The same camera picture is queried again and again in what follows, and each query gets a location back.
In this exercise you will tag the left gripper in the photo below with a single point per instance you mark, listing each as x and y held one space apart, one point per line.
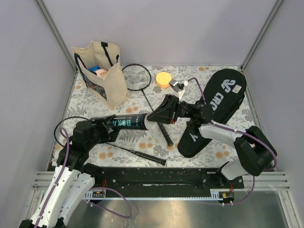
102 125

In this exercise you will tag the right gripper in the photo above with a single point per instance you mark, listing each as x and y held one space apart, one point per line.
168 111

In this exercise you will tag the black shuttlecock tube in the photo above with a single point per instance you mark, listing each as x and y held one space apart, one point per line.
126 122

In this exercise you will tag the black badminton racket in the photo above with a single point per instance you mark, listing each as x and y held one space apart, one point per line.
137 153
137 78

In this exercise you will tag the black racket cover bag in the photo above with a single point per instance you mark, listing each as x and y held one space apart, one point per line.
225 92

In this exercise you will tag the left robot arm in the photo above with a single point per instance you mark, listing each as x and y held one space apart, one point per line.
73 177

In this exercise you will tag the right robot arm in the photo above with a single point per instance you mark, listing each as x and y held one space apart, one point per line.
254 150

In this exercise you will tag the yellow grip tape roll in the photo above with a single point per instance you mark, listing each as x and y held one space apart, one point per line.
163 79

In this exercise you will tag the floral table mat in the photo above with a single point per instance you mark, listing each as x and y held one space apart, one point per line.
85 103

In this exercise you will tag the blue pink item in bag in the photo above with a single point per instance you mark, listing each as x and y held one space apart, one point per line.
100 72

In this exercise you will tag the beige canvas tote bag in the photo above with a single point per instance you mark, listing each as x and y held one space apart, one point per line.
113 89

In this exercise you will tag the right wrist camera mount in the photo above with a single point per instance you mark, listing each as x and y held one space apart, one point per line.
178 88

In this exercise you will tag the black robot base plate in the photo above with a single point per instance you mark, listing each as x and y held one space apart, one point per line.
153 183

